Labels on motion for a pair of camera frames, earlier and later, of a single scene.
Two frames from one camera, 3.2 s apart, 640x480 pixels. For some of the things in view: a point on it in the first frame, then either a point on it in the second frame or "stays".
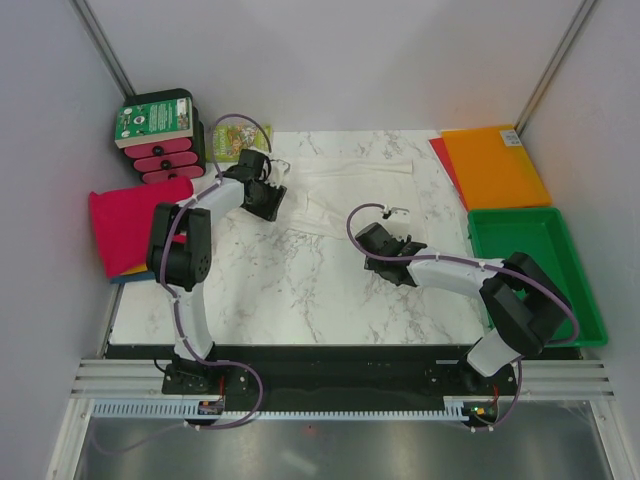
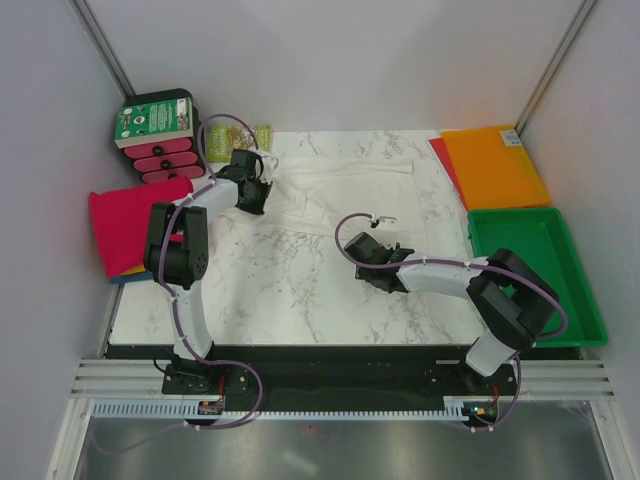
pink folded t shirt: [124, 221] stays
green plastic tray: [542, 236] stays
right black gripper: [370, 264] to [361, 273]
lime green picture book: [224, 141] stays
